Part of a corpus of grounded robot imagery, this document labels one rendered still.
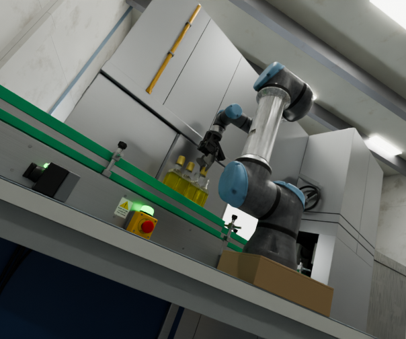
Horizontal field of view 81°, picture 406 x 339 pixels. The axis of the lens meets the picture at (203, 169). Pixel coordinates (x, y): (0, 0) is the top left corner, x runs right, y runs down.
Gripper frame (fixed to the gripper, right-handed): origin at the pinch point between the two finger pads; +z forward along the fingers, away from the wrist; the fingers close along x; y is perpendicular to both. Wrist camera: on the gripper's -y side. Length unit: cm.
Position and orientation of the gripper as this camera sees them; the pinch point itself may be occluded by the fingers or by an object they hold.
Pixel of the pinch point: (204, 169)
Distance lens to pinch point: 122.1
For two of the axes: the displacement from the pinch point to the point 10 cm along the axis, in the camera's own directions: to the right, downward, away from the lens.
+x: 6.1, -0.7, -7.9
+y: -7.1, -5.0, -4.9
